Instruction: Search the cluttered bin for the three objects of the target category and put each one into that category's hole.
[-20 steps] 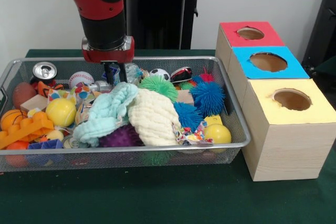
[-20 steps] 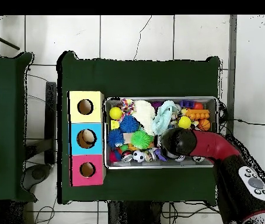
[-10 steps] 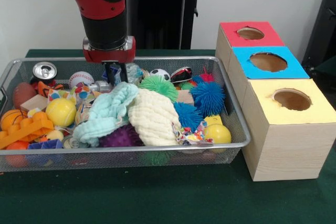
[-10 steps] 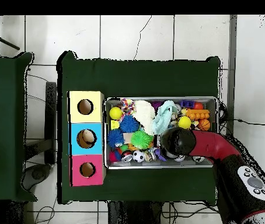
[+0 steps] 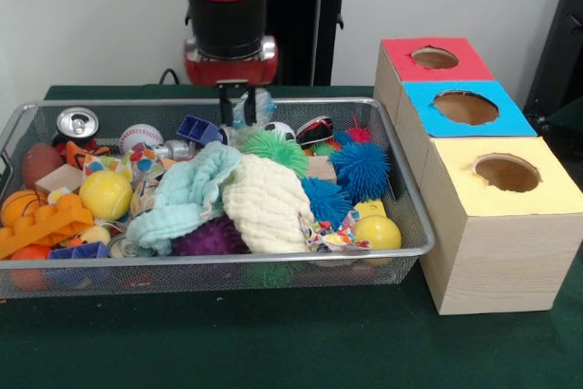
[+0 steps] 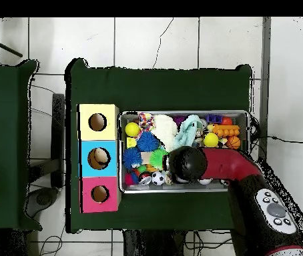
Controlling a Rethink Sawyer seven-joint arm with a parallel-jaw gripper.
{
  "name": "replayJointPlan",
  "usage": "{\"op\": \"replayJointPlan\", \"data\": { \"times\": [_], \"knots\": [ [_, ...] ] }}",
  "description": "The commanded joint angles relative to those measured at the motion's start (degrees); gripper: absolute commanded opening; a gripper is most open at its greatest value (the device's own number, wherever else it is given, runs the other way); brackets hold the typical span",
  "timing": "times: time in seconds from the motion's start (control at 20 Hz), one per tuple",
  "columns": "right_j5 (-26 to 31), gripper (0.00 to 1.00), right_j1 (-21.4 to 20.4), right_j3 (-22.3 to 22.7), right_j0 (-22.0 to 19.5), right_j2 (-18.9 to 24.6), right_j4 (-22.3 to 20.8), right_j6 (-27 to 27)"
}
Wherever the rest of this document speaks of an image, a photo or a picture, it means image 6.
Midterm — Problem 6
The long black floor cable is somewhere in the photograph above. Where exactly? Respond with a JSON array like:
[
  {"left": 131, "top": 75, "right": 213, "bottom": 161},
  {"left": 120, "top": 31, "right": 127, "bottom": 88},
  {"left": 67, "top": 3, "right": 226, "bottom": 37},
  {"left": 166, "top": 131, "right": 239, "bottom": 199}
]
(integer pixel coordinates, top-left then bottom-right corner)
[{"left": 258, "top": 135, "right": 303, "bottom": 145}]

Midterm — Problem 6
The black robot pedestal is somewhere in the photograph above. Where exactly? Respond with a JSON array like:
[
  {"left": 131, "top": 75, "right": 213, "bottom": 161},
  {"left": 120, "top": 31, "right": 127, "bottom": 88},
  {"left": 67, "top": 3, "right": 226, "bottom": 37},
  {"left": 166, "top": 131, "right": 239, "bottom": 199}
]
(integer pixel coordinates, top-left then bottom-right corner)
[{"left": 123, "top": 229, "right": 188, "bottom": 256}]

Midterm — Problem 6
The cream white cloth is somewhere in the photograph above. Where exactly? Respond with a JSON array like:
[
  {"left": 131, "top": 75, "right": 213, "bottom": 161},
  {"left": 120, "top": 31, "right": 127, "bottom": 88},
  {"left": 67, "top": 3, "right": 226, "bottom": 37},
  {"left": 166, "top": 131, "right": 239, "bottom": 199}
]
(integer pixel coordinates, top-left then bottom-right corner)
[{"left": 149, "top": 114, "right": 179, "bottom": 153}]

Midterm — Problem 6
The dark green side table cloth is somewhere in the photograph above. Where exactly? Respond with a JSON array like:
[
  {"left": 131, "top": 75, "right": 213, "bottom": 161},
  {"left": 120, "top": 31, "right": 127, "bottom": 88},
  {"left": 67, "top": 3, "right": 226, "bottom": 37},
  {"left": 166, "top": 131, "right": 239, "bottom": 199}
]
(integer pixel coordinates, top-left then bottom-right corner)
[{"left": 0, "top": 59, "right": 43, "bottom": 231}]

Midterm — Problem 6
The silver mesh bin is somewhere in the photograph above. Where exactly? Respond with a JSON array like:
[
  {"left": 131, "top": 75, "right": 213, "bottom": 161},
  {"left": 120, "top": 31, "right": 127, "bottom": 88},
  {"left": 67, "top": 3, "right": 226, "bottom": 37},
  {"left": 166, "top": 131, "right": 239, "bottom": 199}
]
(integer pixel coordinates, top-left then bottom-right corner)
[{"left": 118, "top": 109, "right": 251, "bottom": 194}]

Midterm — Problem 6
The black tripod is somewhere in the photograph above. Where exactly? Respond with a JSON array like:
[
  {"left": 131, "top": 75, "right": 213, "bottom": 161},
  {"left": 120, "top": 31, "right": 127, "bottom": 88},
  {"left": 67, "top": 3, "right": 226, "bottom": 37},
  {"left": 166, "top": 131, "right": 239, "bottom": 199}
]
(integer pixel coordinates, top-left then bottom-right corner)
[{"left": 0, "top": 18, "right": 23, "bottom": 59}]

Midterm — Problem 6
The green spiky ball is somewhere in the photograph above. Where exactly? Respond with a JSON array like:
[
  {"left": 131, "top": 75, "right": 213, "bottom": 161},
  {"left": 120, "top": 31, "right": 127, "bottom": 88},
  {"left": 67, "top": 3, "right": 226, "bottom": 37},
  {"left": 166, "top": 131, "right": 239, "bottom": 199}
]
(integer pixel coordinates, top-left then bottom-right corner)
[{"left": 149, "top": 147, "right": 170, "bottom": 171}]

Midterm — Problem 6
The orange toy basketball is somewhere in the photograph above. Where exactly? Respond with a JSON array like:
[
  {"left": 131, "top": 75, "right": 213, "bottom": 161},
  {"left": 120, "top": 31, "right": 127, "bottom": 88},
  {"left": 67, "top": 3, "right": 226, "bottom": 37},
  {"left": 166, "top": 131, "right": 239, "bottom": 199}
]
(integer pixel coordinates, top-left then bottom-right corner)
[{"left": 225, "top": 135, "right": 242, "bottom": 150}]

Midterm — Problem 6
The large blue spiky ball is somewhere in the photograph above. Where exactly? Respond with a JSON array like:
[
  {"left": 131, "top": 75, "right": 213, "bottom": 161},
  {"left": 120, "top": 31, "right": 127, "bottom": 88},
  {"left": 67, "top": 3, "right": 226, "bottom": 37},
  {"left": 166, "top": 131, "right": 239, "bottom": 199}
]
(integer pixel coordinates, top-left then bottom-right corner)
[{"left": 121, "top": 147, "right": 143, "bottom": 170}]

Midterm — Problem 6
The wooden box with three holes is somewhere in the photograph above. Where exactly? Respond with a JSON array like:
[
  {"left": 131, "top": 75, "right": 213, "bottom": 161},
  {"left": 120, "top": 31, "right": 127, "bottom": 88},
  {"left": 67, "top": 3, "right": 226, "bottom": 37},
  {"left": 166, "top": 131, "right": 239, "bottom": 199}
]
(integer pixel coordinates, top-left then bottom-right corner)
[{"left": 77, "top": 103, "right": 121, "bottom": 214}]

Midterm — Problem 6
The mint green cloth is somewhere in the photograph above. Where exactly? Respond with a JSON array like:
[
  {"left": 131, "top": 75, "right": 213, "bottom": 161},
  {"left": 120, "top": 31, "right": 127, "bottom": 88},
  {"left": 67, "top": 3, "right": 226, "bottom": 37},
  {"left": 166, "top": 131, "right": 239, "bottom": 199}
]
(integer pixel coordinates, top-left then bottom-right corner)
[{"left": 173, "top": 114, "right": 204, "bottom": 150}]

